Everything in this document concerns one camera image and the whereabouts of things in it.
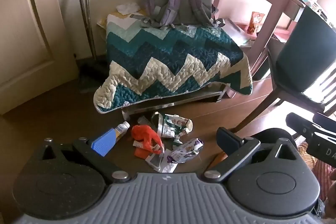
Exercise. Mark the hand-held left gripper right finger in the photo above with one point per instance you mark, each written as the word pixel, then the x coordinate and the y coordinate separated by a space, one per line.
pixel 225 136

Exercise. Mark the red mesh bag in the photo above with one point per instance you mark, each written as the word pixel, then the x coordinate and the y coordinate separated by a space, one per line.
pixel 143 134

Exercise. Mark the crumpled white tissue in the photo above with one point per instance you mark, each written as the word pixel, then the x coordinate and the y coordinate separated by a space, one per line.
pixel 127 8

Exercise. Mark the teal white zigzag quilt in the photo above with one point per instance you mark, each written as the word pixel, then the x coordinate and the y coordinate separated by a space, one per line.
pixel 168 61

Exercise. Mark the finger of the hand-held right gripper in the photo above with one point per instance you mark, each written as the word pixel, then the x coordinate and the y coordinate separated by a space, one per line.
pixel 298 123

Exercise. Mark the clear plastic wrapper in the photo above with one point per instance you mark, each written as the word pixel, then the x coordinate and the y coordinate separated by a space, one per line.
pixel 160 161

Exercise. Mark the metal bench base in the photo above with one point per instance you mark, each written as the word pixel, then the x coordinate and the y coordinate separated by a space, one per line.
pixel 170 102

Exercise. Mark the orange snack bag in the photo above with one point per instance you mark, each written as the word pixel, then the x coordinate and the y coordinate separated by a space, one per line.
pixel 256 23

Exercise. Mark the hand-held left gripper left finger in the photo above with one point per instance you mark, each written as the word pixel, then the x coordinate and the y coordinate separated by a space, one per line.
pixel 103 144

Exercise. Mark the cream door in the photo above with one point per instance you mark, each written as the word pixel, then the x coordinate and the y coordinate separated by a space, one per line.
pixel 26 29

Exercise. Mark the white yellow tube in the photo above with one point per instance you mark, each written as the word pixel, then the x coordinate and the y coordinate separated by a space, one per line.
pixel 121 129

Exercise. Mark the dark wooden chair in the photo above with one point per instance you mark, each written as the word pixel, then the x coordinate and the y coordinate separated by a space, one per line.
pixel 304 56

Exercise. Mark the brown and white object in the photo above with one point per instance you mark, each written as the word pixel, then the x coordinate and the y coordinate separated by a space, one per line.
pixel 218 159

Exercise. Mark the green white crumpled wrapper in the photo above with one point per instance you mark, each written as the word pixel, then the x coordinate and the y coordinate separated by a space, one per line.
pixel 172 125

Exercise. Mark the purple white wrapper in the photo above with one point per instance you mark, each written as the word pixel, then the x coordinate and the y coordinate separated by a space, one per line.
pixel 187 150

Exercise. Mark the stack of papers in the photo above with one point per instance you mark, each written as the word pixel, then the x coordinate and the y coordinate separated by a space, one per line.
pixel 237 32

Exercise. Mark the orange paper piece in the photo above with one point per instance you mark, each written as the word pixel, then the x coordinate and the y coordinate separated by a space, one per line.
pixel 141 153

